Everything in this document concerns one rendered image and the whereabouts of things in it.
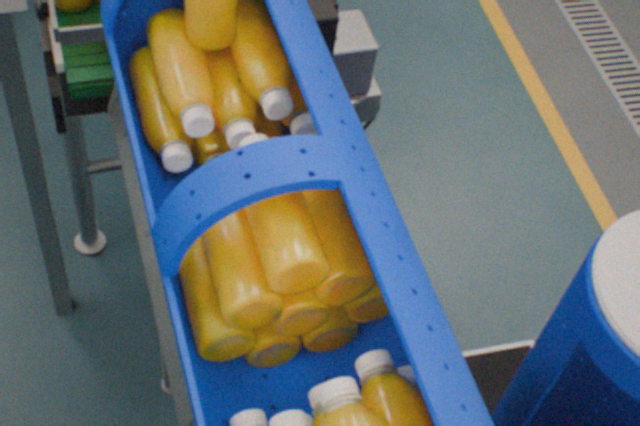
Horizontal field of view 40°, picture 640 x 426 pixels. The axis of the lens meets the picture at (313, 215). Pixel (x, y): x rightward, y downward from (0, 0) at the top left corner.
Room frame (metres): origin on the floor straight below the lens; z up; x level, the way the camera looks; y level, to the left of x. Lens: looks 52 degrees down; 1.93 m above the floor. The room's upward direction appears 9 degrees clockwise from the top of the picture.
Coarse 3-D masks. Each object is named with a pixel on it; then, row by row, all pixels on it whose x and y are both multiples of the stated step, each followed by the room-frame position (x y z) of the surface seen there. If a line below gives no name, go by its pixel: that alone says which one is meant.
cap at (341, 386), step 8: (328, 384) 0.40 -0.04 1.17; (336, 384) 0.40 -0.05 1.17; (344, 384) 0.40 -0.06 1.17; (352, 384) 0.41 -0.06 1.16; (320, 392) 0.40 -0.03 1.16; (328, 392) 0.40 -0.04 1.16; (336, 392) 0.40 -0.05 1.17; (344, 392) 0.40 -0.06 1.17; (352, 392) 0.40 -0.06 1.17; (320, 400) 0.39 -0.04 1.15; (328, 400) 0.39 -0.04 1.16
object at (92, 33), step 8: (96, 24) 1.06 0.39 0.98; (64, 32) 1.03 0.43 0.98; (72, 32) 1.04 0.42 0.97; (80, 32) 1.04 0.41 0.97; (88, 32) 1.05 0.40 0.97; (96, 32) 1.05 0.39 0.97; (64, 40) 1.03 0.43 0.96; (72, 40) 1.03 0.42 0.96; (80, 40) 1.04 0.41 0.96; (88, 40) 1.04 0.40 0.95; (96, 40) 1.05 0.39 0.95; (104, 40) 1.05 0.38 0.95
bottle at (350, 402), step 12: (348, 396) 0.39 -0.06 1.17; (360, 396) 0.40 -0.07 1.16; (324, 408) 0.38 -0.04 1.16; (336, 408) 0.38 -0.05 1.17; (348, 408) 0.38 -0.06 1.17; (360, 408) 0.38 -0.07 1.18; (324, 420) 0.37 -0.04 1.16; (336, 420) 0.36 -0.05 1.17; (348, 420) 0.36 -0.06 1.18; (360, 420) 0.36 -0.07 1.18; (372, 420) 0.37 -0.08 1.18
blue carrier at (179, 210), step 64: (128, 0) 0.97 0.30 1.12; (320, 64) 0.81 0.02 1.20; (128, 128) 0.74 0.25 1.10; (320, 128) 0.68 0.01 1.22; (192, 192) 0.59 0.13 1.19; (256, 192) 0.57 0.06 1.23; (384, 192) 0.64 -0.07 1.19; (384, 256) 0.53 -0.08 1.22; (384, 320) 0.58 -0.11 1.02; (192, 384) 0.41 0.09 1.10; (256, 384) 0.49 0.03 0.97; (448, 384) 0.40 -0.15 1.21
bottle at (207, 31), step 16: (192, 0) 0.88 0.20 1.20; (208, 0) 0.88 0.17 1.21; (224, 0) 0.88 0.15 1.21; (192, 16) 0.88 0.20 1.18; (208, 16) 0.88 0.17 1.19; (224, 16) 0.88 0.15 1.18; (192, 32) 0.88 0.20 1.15; (208, 32) 0.88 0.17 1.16; (224, 32) 0.89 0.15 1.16; (208, 48) 0.88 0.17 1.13
